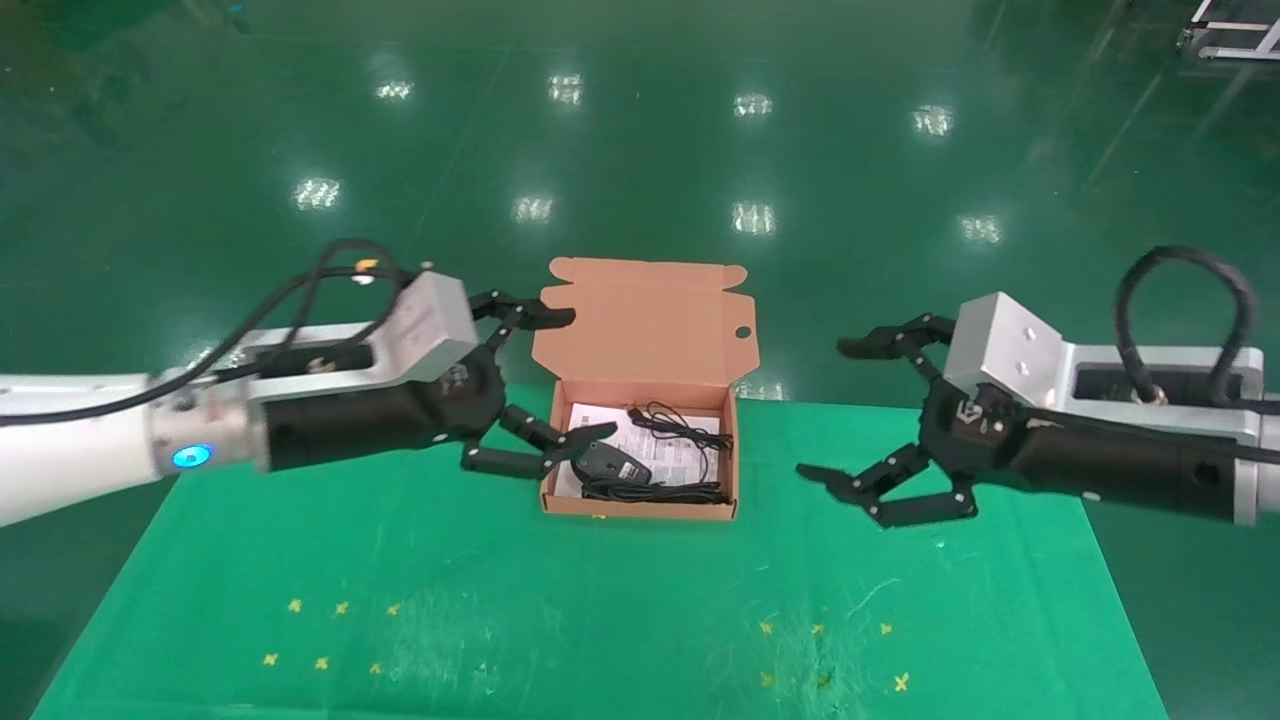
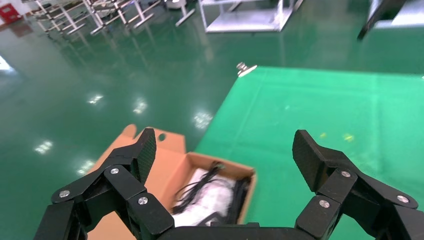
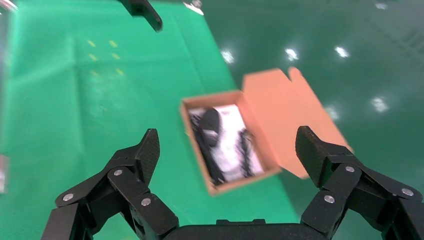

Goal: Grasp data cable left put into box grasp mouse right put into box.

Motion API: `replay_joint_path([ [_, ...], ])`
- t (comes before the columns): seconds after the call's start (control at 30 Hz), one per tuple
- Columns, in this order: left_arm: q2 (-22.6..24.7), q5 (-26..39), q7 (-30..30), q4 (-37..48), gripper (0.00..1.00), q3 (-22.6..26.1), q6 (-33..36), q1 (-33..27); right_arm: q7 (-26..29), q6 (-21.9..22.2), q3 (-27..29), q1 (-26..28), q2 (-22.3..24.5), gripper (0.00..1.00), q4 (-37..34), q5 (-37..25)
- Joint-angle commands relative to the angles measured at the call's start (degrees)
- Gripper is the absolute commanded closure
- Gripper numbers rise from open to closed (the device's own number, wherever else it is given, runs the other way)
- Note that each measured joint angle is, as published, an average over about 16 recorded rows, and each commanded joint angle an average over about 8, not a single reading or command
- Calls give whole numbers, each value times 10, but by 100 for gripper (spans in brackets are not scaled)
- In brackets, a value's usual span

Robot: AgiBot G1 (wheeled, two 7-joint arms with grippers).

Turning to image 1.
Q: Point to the white printed instruction sheet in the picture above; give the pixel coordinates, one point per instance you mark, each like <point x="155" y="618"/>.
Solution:
<point x="600" y="422"/>

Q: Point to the white metal frame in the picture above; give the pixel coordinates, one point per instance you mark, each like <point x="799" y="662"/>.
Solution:
<point x="1235" y="50"/>

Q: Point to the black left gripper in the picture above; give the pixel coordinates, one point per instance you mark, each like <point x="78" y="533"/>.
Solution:
<point x="380" y="425"/>

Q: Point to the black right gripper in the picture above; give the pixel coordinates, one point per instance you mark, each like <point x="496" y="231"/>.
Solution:
<point x="1050" y="455"/>

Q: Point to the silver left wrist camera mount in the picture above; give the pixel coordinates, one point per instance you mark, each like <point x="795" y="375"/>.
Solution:
<point x="430" y="325"/>

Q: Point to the green table cloth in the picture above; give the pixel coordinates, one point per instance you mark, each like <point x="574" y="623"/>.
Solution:
<point x="400" y="600"/>

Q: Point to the brown cardboard mailer box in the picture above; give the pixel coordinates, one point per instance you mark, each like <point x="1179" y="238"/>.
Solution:
<point x="640" y="320"/>

